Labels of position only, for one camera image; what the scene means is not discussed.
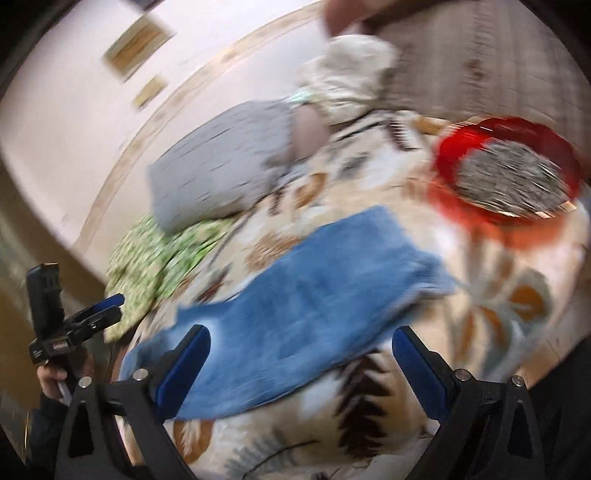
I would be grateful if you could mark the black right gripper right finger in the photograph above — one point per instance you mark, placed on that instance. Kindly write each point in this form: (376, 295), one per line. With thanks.
(487, 430)

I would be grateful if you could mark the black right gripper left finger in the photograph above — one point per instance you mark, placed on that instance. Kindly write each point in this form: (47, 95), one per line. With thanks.
(116, 430)

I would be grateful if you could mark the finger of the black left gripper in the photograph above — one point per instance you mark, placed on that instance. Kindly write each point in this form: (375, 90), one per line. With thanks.
(112, 303)
(85, 325)

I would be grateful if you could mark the blue denim jeans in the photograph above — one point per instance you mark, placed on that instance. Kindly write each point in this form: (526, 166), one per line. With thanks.
(330, 299)

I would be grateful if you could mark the person's left hand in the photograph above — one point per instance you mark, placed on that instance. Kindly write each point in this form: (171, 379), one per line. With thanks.
(51, 376)

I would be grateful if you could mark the green patterned cloth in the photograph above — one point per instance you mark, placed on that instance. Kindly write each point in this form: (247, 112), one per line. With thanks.
(148, 265)

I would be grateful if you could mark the beige leaf-print blanket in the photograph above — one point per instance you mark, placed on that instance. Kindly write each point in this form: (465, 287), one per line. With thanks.
(513, 283)

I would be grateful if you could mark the grey quilted pillow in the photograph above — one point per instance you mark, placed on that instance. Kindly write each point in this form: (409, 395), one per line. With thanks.
(224, 166)

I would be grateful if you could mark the small wooden framed picture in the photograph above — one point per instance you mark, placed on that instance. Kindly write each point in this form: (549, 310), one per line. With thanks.
(149, 91)

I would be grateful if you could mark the red plastic basket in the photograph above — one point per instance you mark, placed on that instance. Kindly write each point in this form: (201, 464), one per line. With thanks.
(513, 179)

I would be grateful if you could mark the cream crumpled pillow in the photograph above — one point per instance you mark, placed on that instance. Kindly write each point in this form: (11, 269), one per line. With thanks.
(348, 79)

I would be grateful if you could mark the brown wooden headboard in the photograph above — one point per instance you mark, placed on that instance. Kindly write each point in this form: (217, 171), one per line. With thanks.
(340, 15)

